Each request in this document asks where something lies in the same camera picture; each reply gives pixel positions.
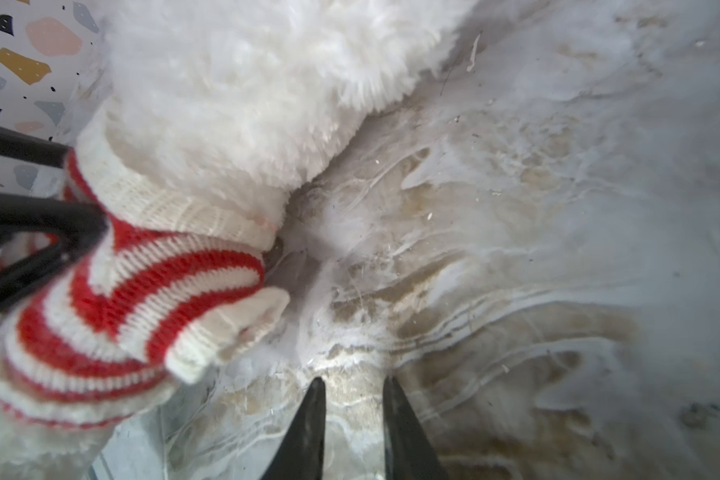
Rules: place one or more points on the white plush teddy bear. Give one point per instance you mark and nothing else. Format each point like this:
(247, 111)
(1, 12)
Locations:
(240, 103)

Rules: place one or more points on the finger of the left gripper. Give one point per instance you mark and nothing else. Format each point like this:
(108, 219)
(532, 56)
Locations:
(26, 148)
(49, 236)

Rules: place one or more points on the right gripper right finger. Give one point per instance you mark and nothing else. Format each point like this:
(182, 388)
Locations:
(408, 452)

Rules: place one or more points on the red white striped knit sweater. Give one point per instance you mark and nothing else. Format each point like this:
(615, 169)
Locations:
(175, 287)

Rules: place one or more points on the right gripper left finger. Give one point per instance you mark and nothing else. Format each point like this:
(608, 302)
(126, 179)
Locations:
(300, 455)

